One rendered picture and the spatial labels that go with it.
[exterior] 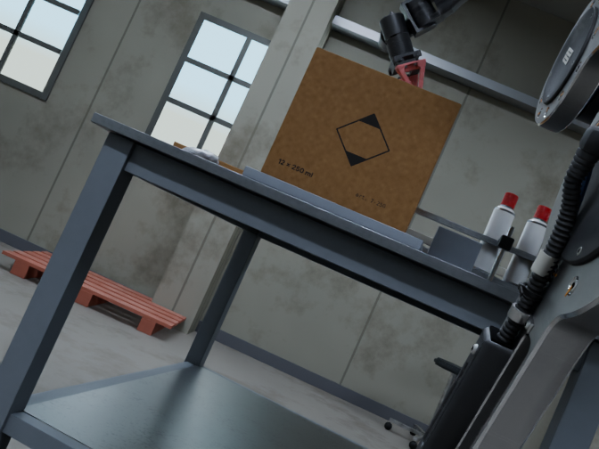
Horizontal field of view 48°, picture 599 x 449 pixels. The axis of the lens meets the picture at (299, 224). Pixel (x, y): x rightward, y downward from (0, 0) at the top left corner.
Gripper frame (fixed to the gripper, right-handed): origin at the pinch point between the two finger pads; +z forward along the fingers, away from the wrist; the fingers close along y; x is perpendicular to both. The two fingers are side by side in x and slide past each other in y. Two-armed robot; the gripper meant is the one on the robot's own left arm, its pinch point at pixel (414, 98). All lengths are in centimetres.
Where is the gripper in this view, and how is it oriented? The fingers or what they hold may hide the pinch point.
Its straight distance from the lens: 158.7
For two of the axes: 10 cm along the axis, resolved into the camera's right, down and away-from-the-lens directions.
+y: 0.2, 0.8, 10.0
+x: -9.7, 2.6, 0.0
